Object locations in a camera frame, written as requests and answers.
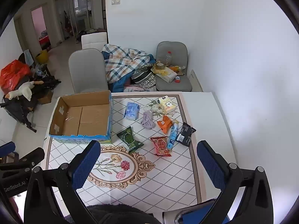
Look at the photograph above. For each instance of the yellow tissue box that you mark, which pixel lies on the yellow tissue box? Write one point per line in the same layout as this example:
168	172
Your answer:
167	75

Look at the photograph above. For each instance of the blue chair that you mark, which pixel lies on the blue chair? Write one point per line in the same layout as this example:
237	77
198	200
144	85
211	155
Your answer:
198	212

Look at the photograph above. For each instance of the small red box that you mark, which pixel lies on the small red box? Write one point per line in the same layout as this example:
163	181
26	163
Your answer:
177	80

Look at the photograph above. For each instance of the green snack packet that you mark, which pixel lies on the green snack packet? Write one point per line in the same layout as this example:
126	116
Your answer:
129	138

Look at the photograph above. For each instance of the white goose plush toy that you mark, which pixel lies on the white goose plush toy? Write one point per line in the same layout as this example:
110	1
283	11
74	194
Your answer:
24	89

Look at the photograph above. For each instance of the light blue garment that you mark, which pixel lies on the light blue garment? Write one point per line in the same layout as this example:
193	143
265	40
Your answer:
29	57

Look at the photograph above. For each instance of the blue quilt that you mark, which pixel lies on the blue quilt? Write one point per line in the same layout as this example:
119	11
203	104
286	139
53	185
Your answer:
119	85

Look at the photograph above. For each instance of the plaid blanket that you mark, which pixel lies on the plaid blanket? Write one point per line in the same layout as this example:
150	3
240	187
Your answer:
121	63

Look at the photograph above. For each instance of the black folded stroller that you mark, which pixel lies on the black folded stroller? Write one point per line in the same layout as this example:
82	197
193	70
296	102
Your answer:
16	112

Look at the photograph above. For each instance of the long light blue packet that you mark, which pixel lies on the long light blue packet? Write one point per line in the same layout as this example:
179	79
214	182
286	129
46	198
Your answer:
172	135

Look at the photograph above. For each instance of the grey cushion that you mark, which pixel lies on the grey cushion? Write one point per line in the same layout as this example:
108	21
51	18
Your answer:
171	47

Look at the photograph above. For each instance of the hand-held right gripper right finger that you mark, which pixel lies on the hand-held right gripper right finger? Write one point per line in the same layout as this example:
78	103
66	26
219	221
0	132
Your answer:
210	165

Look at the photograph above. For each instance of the blue tissue pack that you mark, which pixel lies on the blue tissue pack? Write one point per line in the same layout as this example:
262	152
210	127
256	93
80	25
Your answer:
131	111

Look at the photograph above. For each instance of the black and white patterned bag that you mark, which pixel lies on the black and white patterned bag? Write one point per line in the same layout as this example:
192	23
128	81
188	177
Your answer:
142	77

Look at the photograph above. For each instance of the clear plastic bottle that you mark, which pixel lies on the clear plastic bottle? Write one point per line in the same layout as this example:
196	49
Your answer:
168	59

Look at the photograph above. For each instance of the orange drink bottle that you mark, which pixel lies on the orange drink bottle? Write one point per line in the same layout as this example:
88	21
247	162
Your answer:
175	68

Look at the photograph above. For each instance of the white wall switch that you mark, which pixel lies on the white wall switch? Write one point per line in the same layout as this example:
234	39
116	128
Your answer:
115	0

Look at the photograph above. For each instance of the black snack packet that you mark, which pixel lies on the black snack packet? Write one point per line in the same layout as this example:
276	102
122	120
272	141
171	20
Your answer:
185	134

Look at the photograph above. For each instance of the grey chair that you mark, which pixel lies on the grey chair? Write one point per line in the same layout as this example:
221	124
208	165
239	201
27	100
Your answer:
87	70

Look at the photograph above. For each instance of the brown tape roll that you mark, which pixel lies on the brown tape roll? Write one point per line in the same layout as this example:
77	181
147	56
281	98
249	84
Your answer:
160	66

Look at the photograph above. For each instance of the orange snack packet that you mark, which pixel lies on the orange snack packet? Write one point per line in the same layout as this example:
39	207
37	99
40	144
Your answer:
165	124

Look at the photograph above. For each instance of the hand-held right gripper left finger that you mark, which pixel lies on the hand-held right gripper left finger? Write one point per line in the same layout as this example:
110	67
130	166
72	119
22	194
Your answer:
86	165

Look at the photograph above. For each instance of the red snack packet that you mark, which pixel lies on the red snack packet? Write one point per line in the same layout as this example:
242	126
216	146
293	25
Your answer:
161	145

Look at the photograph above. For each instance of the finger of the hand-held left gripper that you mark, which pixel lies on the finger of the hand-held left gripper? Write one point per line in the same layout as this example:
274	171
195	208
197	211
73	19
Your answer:
7	148
32	156

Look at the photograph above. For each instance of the yellow tissue pack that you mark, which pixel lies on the yellow tissue pack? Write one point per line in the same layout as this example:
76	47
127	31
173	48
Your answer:
167	105

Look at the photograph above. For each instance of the dark fuzzy clothing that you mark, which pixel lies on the dark fuzzy clothing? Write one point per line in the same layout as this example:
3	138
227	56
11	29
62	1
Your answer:
116	214

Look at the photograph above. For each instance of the small brown cardboard box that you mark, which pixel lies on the small brown cardboard box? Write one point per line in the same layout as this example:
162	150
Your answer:
45	99

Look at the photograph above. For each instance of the yellow bag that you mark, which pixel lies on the yellow bag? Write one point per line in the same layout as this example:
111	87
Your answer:
41	57

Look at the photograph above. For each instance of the pink cloth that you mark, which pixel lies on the pink cloth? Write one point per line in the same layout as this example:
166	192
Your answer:
135	89

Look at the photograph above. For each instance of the red plastic bag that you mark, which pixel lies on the red plastic bag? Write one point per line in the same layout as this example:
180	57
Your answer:
14	74

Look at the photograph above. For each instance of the red bedding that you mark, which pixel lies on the red bedding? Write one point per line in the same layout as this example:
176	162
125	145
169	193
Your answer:
44	39

